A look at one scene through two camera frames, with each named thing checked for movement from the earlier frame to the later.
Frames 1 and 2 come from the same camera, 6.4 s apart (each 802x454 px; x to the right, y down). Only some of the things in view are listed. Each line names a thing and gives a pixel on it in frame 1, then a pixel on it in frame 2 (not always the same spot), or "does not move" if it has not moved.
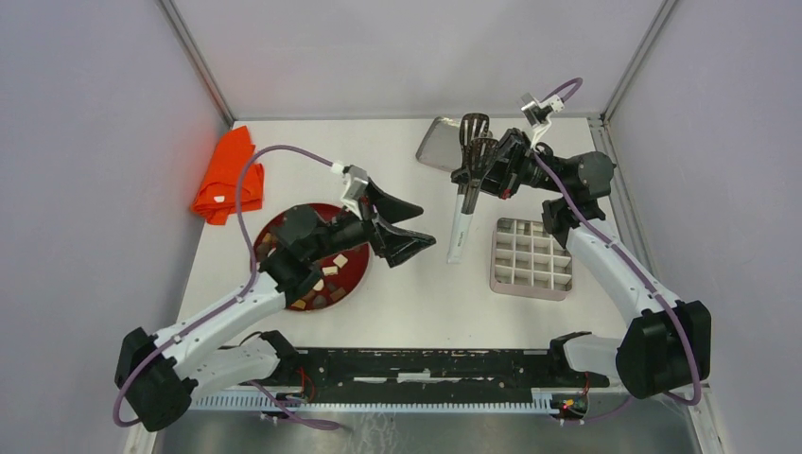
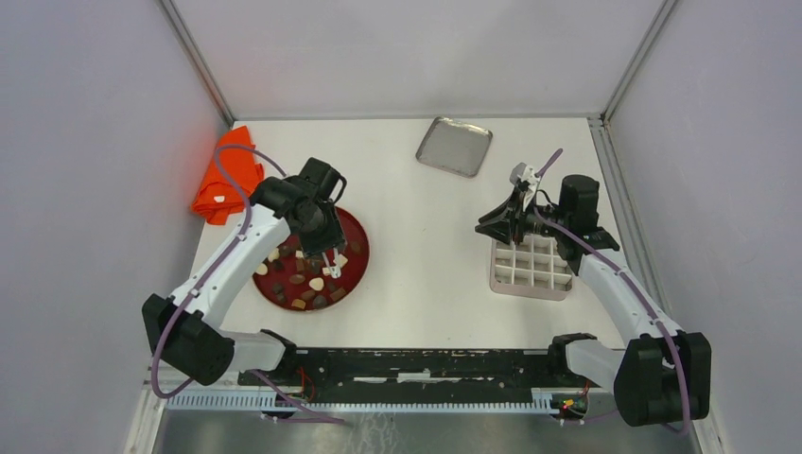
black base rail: (433, 373) does not move
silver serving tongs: (461, 230) → (336, 268)
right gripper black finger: (482, 150) → (497, 230)
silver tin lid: (441, 146) does not move
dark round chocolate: (320, 302) does not move
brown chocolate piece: (336, 295) does not move
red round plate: (339, 275) does not move
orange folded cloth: (217, 196) does not move
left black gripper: (396, 245) → (333, 237)
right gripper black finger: (473, 126) → (513, 198)
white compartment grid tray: (528, 261) does not move
